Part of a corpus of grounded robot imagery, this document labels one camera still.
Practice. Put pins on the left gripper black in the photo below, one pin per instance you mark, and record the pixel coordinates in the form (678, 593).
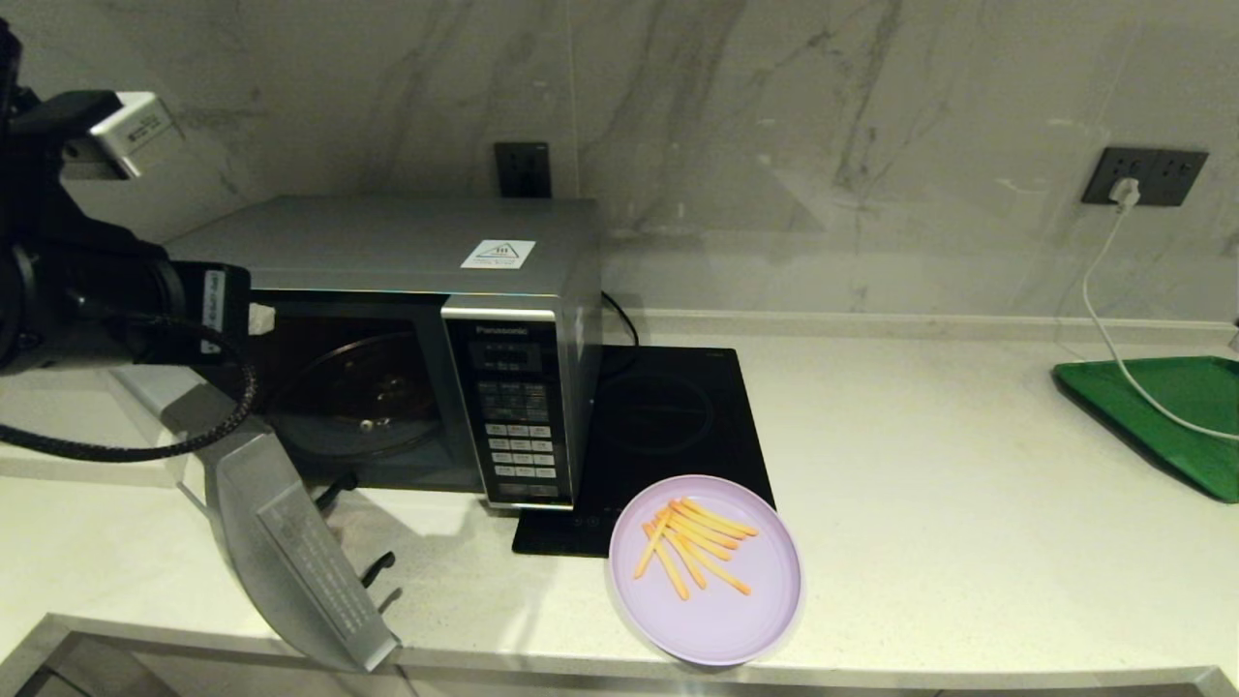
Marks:
(213, 310)

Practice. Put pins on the lilac round plate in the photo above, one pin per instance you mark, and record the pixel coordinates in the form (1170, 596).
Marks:
(716, 629)

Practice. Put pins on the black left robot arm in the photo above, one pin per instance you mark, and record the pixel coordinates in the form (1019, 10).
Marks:
(77, 290)

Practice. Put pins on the silver microwave oven body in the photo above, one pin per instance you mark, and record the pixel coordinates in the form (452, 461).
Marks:
(387, 242)

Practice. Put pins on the white warning sticker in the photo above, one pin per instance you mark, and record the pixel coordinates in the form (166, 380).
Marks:
(498, 254)

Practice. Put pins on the black induction cooktop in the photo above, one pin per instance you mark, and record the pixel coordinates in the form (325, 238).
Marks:
(668, 416)

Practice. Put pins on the long orange french fry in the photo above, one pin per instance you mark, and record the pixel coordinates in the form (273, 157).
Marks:
(652, 544)

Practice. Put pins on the white charger plug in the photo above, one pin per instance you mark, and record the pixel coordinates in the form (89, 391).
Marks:
(1125, 192)

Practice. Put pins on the green plastic tray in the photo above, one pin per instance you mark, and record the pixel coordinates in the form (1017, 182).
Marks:
(1200, 455)

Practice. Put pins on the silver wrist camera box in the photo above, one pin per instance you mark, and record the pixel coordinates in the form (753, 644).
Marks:
(135, 131)

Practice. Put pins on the black single wall socket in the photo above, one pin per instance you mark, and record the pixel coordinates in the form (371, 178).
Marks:
(523, 169)

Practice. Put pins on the black wide wall socket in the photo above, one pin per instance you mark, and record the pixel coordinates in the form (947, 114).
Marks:
(1171, 174)

